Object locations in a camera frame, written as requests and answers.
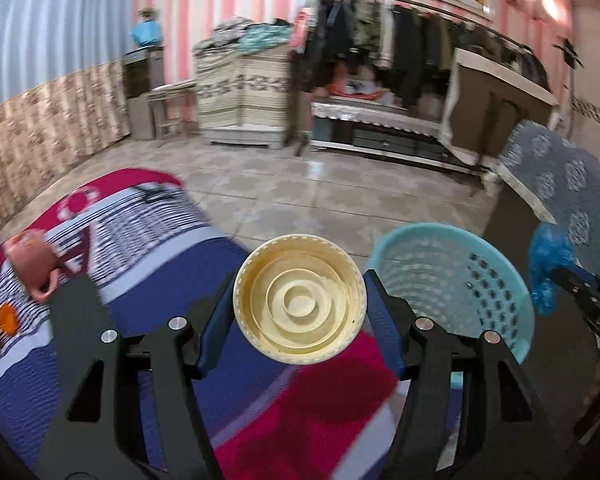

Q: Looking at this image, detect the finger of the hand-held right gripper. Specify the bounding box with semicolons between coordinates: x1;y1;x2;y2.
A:
550;266;600;357

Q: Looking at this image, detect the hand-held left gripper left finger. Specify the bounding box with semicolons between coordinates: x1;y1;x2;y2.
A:
37;272;238;480

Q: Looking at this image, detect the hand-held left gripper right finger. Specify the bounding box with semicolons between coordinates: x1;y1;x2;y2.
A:
362;269;556;480

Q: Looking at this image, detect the blue plastic bag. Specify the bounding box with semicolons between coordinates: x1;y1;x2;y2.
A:
527;222;576;317

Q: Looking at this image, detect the teal plastic basket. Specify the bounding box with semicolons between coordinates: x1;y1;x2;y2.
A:
369;222;536;391

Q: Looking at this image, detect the cream round plastic lid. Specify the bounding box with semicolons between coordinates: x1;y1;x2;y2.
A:
232;234;368;365

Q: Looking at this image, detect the striped plaid blanket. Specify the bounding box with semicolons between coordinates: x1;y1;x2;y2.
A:
0;167;461;480

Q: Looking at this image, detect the black case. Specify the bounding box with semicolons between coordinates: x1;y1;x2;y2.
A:
49;274;112;346

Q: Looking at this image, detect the pink mug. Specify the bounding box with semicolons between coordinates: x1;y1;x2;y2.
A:
1;230;61;303

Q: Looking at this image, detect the low cabinet with lace cloth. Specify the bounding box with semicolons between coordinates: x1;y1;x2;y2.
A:
310;100;481;173

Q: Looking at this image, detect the brown desk with white top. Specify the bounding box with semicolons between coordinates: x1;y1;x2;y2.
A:
440;47;561;173

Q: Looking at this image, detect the small metal table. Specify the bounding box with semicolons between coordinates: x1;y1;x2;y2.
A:
147;80;201;138

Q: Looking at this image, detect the cabinet under patterned cloth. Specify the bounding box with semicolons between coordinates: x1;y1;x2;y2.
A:
195;45;293;151

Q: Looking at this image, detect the grey water dispenser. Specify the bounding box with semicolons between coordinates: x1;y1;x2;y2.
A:
122;47;166;141

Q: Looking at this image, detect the clothes rack with garments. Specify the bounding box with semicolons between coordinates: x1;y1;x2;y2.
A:
290;0;551;111

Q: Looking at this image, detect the pile of clothes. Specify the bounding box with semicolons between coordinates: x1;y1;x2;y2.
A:
192;17;293;57

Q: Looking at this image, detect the blue and floral curtain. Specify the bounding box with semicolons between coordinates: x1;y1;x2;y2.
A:
0;0;142;243

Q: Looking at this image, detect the blue covered bottle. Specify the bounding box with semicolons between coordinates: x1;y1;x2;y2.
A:
131;7;162;50

